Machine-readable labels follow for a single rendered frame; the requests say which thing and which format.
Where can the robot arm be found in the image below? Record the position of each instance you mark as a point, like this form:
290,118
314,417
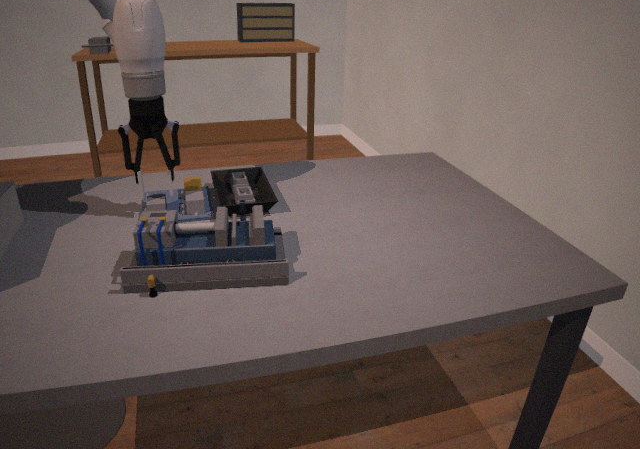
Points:
140,43

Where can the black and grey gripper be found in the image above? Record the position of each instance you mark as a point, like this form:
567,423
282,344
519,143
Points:
149,128

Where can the orange-yellow block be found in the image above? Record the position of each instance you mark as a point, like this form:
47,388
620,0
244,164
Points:
192,184

